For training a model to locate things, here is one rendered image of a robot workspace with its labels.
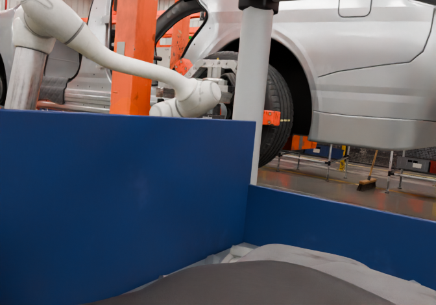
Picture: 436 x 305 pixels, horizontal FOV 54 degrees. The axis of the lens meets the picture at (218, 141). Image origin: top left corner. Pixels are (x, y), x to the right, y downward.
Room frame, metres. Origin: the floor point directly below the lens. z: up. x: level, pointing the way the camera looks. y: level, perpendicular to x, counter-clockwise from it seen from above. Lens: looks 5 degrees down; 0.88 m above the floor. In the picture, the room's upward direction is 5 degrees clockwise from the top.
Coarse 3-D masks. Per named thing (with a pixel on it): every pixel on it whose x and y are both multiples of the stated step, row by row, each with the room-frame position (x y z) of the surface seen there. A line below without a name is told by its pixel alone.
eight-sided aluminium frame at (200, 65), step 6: (198, 60) 2.28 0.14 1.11; (204, 60) 2.25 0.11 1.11; (210, 60) 2.23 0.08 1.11; (216, 60) 2.21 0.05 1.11; (222, 60) 2.19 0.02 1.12; (228, 60) 2.17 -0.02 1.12; (234, 60) 2.15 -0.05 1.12; (192, 66) 2.29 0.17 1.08; (198, 66) 2.27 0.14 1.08; (204, 66) 2.25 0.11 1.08; (216, 66) 2.21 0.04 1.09; (222, 66) 2.19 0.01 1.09; (228, 66) 2.17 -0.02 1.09; (234, 66) 2.15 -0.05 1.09; (192, 72) 2.29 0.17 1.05; (198, 72) 2.32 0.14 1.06; (234, 72) 2.15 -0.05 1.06
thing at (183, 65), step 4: (180, 60) 2.34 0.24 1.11; (184, 60) 2.34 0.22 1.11; (188, 60) 2.38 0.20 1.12; (176, 64) 2.35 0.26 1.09; (180, 64) 2.34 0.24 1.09; (184, 64) 2.32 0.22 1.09; (188, 64) 2.34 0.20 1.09; (192, 64) 2.38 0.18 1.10; (176, 68) 2.35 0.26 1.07; (180, 68) 2.34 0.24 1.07; (184, 68) 2.32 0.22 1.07; (188, 68) 2.31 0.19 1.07; (180, 72) 2.34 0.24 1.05; (184, 72) 2.32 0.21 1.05
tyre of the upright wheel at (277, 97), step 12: (276, 72) 2.32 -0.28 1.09; (276, 84) 2.19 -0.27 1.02; (276, 96) 2.15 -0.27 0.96; (288, 96) 2.27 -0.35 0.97; (264, 108) 2.14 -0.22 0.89; (276, 108) 2.12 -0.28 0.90; (288, 108) 2.23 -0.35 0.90; (288, 120) 2.23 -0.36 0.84; (264, 132) 2.13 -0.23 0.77; (276, 132) 2.15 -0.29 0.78; (288, 132) 2.27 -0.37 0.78; (264, 144) 2.13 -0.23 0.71; (276, 144) 2.21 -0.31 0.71; (264, 156) 2.19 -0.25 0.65
